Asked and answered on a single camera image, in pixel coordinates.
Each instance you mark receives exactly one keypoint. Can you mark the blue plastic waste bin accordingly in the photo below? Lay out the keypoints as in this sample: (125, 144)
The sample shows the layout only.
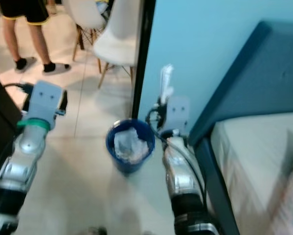
(129, 168)

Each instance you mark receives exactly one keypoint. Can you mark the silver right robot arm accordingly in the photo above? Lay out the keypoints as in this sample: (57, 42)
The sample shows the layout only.
(180, 176)

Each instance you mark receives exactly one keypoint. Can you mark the black door frame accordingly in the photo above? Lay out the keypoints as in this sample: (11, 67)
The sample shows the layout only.
(144, 54)

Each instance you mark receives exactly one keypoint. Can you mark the dark teal bed frame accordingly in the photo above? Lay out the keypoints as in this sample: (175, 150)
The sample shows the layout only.
(214, 191)

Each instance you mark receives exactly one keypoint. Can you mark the dark teal bed headboard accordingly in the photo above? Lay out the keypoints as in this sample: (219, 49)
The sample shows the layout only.
(259, 78)

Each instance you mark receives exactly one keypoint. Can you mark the person in black shorts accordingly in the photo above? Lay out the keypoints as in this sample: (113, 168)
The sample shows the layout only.
(26, 12)

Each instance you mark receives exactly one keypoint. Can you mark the pink pillow orange patches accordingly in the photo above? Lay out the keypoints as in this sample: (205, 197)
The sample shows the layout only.
(290, 205)

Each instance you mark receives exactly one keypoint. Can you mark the white chair wooden legs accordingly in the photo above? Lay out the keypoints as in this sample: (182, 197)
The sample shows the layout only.
(119, 39)
(85, 14)

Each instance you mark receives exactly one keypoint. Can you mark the cream bed mattress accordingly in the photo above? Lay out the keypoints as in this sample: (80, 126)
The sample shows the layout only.
(254, 161)

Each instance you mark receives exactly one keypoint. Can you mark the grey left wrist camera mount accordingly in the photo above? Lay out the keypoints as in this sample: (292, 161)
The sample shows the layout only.
(46, 100)

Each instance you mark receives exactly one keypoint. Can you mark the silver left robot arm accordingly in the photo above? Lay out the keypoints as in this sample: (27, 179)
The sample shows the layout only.
(29, 161)

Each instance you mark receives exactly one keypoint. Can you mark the crumpled clear plastic waste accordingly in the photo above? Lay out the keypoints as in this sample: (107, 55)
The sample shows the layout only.
(130, 144)

